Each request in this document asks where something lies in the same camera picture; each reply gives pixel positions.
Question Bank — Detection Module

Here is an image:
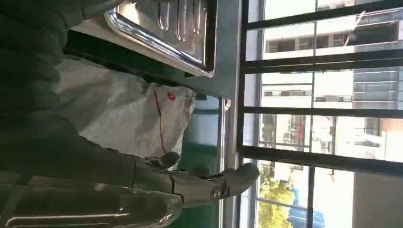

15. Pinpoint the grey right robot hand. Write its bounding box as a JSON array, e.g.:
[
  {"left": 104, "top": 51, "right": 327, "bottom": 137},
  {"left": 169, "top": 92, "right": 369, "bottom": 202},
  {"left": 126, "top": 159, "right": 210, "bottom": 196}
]
[{"left": 0, "top": 114, "right": 261, "bottom": 228}]

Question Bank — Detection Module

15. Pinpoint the white woven sack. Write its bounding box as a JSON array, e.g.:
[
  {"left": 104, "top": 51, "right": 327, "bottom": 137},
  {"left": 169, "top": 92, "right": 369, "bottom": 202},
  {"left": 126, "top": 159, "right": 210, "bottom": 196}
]
[{"left": 52, "top": 56, "right": 196, "bottom": 171}]

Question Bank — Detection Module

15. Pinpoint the ribbed grey right arm sleeve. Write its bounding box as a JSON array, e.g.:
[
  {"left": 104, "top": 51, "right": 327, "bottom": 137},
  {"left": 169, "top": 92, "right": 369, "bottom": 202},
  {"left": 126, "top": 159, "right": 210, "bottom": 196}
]
[{"left": 0, "top": 0, "right": 86, "bottom": 127}]

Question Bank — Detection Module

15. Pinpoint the shiny steel tray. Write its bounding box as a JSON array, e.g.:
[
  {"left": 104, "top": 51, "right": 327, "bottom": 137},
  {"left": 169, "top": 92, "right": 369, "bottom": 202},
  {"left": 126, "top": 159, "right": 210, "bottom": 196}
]
[{"left": 103, "top": 0, "right": 219, "bottom": 78}]

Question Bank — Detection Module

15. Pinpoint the steel workbench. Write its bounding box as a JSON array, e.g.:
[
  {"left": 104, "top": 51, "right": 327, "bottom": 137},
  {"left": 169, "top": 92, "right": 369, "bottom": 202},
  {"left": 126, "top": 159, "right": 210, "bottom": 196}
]
[{"left": 63, "top": 0, "right": 244, "bottom": 228}]

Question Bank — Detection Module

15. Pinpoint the green tree outside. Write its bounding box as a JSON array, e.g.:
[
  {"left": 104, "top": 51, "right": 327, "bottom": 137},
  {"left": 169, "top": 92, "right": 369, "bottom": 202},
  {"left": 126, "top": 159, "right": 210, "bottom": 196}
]
[{"left": 258, "top": 162, "right": 297, "bottom": 228}]

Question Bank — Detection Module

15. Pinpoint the black window frame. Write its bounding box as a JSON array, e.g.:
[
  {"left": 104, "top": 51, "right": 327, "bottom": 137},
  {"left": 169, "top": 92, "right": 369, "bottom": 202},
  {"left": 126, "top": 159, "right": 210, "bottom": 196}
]
[{"left": 237, "top": 0, "right": 403, "bottom": 228}]

